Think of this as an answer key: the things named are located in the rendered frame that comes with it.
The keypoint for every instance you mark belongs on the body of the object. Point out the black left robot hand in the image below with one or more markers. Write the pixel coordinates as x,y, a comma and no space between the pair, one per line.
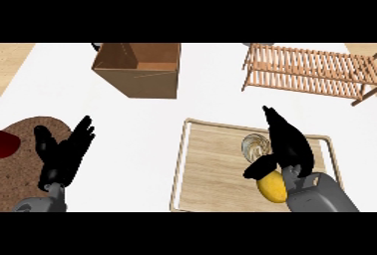
62,156

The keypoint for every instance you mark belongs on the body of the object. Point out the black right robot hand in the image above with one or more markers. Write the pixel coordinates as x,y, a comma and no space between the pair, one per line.
287,139

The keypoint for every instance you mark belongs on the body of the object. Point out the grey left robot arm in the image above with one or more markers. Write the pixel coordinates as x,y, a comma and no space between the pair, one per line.
43,199

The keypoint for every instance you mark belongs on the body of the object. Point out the pale wooden tray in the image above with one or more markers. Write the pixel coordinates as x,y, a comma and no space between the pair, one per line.
216,166

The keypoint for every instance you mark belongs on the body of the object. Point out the wooden slatted tiered shelf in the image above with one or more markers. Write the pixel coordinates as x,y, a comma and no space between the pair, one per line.
309,69

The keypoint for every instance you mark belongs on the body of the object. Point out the brown round placemat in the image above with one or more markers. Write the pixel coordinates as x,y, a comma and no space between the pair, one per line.
19,172

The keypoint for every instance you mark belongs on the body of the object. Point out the dark red plate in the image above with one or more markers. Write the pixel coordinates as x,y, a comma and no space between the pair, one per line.
6,144

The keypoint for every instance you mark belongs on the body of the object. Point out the yellow lemon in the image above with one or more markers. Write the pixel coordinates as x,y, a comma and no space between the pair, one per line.
272,188

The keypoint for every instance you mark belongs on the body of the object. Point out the brown cardboard box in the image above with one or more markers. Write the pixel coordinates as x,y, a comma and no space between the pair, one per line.
142,69

